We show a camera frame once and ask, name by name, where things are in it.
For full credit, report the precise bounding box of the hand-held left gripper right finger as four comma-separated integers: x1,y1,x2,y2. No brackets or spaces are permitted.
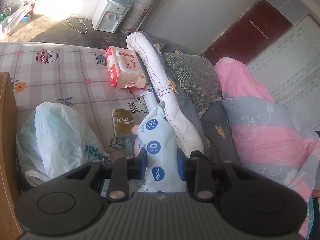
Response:
176,150,253,202

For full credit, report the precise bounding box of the white rolled quilt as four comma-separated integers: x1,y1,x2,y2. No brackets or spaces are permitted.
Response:
126,31,205,155

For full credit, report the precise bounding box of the white power cord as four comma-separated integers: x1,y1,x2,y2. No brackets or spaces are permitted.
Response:
67,14,88,34

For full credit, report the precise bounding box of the white tied plastic bag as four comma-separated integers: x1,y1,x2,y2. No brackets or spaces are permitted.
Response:
16,102,110,187

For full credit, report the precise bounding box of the white water dispenser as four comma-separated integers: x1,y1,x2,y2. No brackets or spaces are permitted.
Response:
91,0,129,33

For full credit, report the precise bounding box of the rolled floral mat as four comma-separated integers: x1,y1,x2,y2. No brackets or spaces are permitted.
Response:
121,0,172,34

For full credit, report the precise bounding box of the pink and grey quilt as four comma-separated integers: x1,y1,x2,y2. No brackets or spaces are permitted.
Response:
214,57,320,238

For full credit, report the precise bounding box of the brown cardboard box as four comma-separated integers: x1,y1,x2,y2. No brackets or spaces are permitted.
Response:
0,72,22,198

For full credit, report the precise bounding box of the clear plastic bag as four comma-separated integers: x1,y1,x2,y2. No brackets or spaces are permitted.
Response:
0,0,35,35

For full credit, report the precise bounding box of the blue and white soft packet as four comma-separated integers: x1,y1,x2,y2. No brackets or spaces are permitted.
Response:
137,102,187,193

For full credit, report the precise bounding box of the red wet wipes pack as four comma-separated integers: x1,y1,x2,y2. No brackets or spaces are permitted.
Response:
104,46,147,89

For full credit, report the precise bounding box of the white plastic roll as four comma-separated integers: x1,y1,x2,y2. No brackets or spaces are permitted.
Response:
144,90,160,112

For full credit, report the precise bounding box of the grey leaf-print pillow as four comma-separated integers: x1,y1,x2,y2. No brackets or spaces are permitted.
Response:
160,52,223,115

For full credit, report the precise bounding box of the patterned checked bed sheet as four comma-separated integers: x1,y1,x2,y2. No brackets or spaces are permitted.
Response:
0,41,155,155

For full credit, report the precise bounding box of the dark red door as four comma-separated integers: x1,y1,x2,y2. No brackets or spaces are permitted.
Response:
201,0,293,64

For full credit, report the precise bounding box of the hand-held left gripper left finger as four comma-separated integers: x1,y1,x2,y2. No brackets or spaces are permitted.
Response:
64,150,148,203

